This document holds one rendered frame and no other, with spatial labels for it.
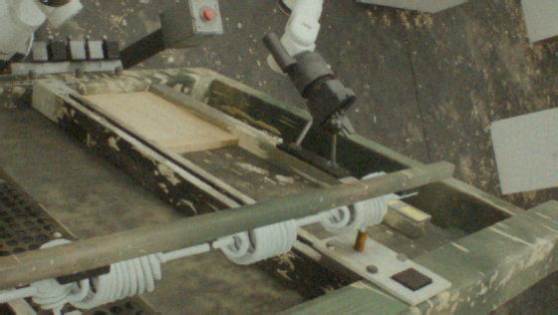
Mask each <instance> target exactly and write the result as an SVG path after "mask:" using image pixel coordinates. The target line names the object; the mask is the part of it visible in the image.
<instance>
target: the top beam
mask: <svg viewBox="0 0 558 315"><path fill-rule="evenodd" d="M412 262H414V263H415V264H417V265H419V266H422V267H424V268H425V269H427V270H428V271H431V272H433V273H434V274H436V275H437V276H441V277H442V278H443V279H444V280H446V281H449V282H451V287H449V288H446V289H445V290H443V291H441V292H439V293H438V294H436V295H434V296H432V297H431V298H429V299H426V300H425V301H423V302H421V303H419V304H418V305H416V306H412V305H411V304H410V303H406V302H405V301H403V300H402V299H400V298H398V297H396V296H395V295H393V294H392V293H389V292H387V291H386V290H385V289H384V288H382V287H379V286H378V285H377V284H375V283H374V282H372V281H370V280H368V279H367V278H366V279H363V280H361V281H359V282H356V283H354V284H350V285H347V286H345V287H343V288H341V289H338V290H336V291H334V292H332V293H329V294H325V295H323V296H320V297H317V298H315V299H313V300H311V301H308V302H304V303H302V304H299V305H297V306H295V307H293V308H290V309H286V310H284V311H281V312H278V313H277V314H274V315H486V314H487V313H489V312H491V310H493V309H495V308H497V307H499V306H500V305H502V304H503V303H504V302H506V301H508V300H509V299H512V298H513V297H514V296H516V295H517V294H519V293H520V292H521V291H523V290H525V289H527V288H529V287H530V286H531V285H533V284H534V283H535V282H537V281H540V280H541V279H542V278H544V277H546V275H548V274H550V273H552V272H554V271H555V270H556V269H558V201H554V200H549V201H548V202H544V203H541V204H539V205H537V206H535V207H533V208H531V209H529V210H527V211H523V212H520V213H518V214H516V215H514V216H512V217H510V218H508V219H505V220H504V221H500V222H497V223H495V224H493V225H491V226H489V227H487V228H484V229H483V230H480V231H478V232H476V233H472V234H469V235H467V236H465V237H464V238H461V239H460V240H457V241H455V242H453V243H451V244H448V245H447V246H442V247H440V248H437V249H435V250H433V251H431V252H428V253H427V254H424V255H422V256H420V257H418V258H415V259H412Z"/></svg>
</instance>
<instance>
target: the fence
mask: <svg viewBox="0 0 558 315"><path fill-rule="evenodd" d="M149 91H150V92H151V93H153V94H155V95H156V96H159V97H161V98H163V99H164V100H166V101H168V102H170V103H173V104H175V105H177V106H178V107H179V108H181V109H183V110H185V111H188V112H190V113H192V114H194V115H195V116H197V117H199V118H200V119H203V120H205V121H207V122H209V123H211V124H212V125H214V126H216V127H218V128H220V129H222V130H224V131H226V132H228V133H230V134H231V135H233V136H235V137H237V138H239V142H238V145H239V146H241V147H242V148H243V149H245V150H249V151H251V152H253V153H254V154H256V155H257V156H259V157H261V158H263V159H265V160H267V161H271V162H272V163H274V164H275V165H277V166H279V167H281V168H283V169H285V170H286V171H287V172H291V173H293V174H295V175H297V176H299V177H300V178H301V179H303V180H305V181H307V182H309V183H310V184H314V185H316V186H317V187H319V188H324V187H329V186H332V185H337V184H341V183H349V182H354V181H357V179H355V178H353V177H352V176H349V177H344V178H340V179H336V178H334V177H332V176H331V175H329V174H327V173H325V172H321V171H320V170H318V169H317V168H315V167H313V166H311V165H309V164H308V163H306V162H304V161H300V160H298V159H297V158H295V157H292V156H290V155H288V154H287V153H285V152H283V151H281V150H277V149H275V146H276V144H280V143H283V142H281V141H278V140H276V139H275V138H271V137H269V136H267V135H265V134H264V133H262V132H260V131H258V130H256V129H254V128H252V127H249V126H247V125H245V124H243V123H242V122H240V121H238V120H236V119H234V118H232V117H229V116H227V115H225V114H223V113H221V112H220V111H218V110H216V109H214V108H212V107H210V106H208V105H206V104H204V103H203V102H201V101H199V100H195V99H194V98H192V97H190V96H188V95H187V94H185V93H183V92H179V91H177V90H175V89H173V88H172V87H170V86H166V85H165V84H154V85H150V86H149ZM396 201H397V202H396V203H393V204H389V203H388V202H387V206H388V211H387V213H386V214H385V215H384V216H383V220H382V221H383V222H385V223H386V224H388V225H389V226H391V227H393V228H394V229H398V230H400V231H401V232H402V233H404V234H406V235H408V236H411V237H413V238H416V237H417V236H420V235H423V234H425V233H427V230H428V227H429V224H430V221H431V215H427V214H425V213H424V212H422V211H420V210H418V209H417V208H413V207H411V206H410V205H408V204H406V203H404V202H403V201H401V200H396ZM405 206H407V207H409V208H411V209H414V210H416V211H418V212H419V213H421V214H423V215H425V216H422V217H414V216H412V215H411V214H409V213H407V212H405V211H403V210H400V209H399V208H402V207H405Z"/></svg>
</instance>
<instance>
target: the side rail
mask: <svg viewBox="0 0 558 315"><path fill-rule="evenodd" d="M210 107H212V108H214V109H216V110H218V111H220V112H221V113H223V114H225V115H227V116H229V117H232V118H234V119H236V120H238V121H240V122H242V123H243V124H245V125H247V126H249V127H252V128H254V129H256V130H258V131H266V132H268V133H270V134H272V135H274V136H275V137H277V138H281V139H283V141H282V142H283V143H287V142H291V143H295V144H296V142H297V140H298V139H299V136H300V135H301V133H302V131H303V129H304V128H305V127H306V125H307V124H308V122H309V120H310V117H311V116H310V113H307V112H305V111H303V110H301V109H298V108H297V107H295V106H292V105H288V104H287V103H284V102H282V101H280V100H278V99H276V98H274V97H272V96H270V95H265V94H264V93H261V92H259V91H257V90H255V89H253V88H251V87H249V86H244V85H243V84H241V83H238V82H236V81H234V80H233V79H230V78H219V79H214V85H213V90H212V94H211V100H210ZM299 146H300V147H301V148H302V149H304V150H308V151H310V152H311V153H313V154H315V155H317V156H320V157H322V158H324V159H326V160H328V161H331V150H332V134H330V133H328V132H327V130H326V129H324V130H321V131H318V130H317V128H316V127H315V126H314V125H313V123H312V124H311V126H310V128H309V130H308V132H307V133H306V135H305V137H304V138H303V139H302V141H301V143H300V144H299ZM335 163H337V164H338V165H339V166H341V167H343V168H344V169H346V170H348V171H350V172H352V173H353V174H352V177H353V178H355V179H357V180H361V179H363V177H364V176H368V175H369V174H371V173H375V172H381V171H383V172H386V173H391V172H394V171H402V170H407V169H410V168H414V167H419V166H422V165H425V164H423V163H421V162H419V161H415V160H413V159H411V158H409V157H406V156H404V155H402V154H399V153H398V152H396V151H391V150H390V149H388V148H386V147H383V146H382V145H380V144H378V143H375V142H373V141H372V140H367V139H365V138H363V137H361V136H359V135H357V134H354V135H353V137H352V138H349V139H346V138H345V137H344V135H343V133H342V132H339V133H338V134H336V149H335ZM398 200H401V201H403V202H404V203H406V204H408V205H410V206H411V207H413V208H417V209H418V210H420V211H422V212H424V213H425V214H427V215H431V221H430V223H431V224H435V225H437V226H438V227H440V228H442V229H446V228H449V227H451V226H456V227H458V228H461V229H463V230H465V231H467V232H468V233H470V234H471V233H476V232H478V231H480V230H483V229H484V228H487V227H489V226H491V225H493V224H495V223H497V222H500V221H504V220H505V219H508V218H510V217H512V216H514V215H516V214H518V213H520V212H523V211H525V210H523V209H521V208H519V207H517V206H516V205H511V204H510V203H508V202H506V201H504V200H502V199H498V198H497V197H495V196H492V195H491V194H489V193H485V192H483V191H481V190H480V189H477V188H476V187H474V186H470V185H468V184H466V183H464V182H462V181H460V180H459V179H456V178H453V177H451V178H445V179H441V180H437V181H434V182H431V183H428V184H424V185H421V186H420V191H418V193H417V194H413V195H410V196H407V197H404V198H400V199H398Z"/></svg>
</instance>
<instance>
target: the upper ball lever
mask: <svg viewBox="0 0 558 315"><path fill-rule="evenodd" d="M325 128H326V130H327V132H328V133H330V134H332V150H331V161H328V162H327V163H326V166H327V167H329V168H331V169H333V170H335V169H340V166H339V165H338V164H337V163H335V149H336V134H338V133H339V132H340V131H341V130H342V129H343V122H342V120H341V119H340V118H338V117H331V118H329V119H328V120H327V122H326V125H325Z"/></svg>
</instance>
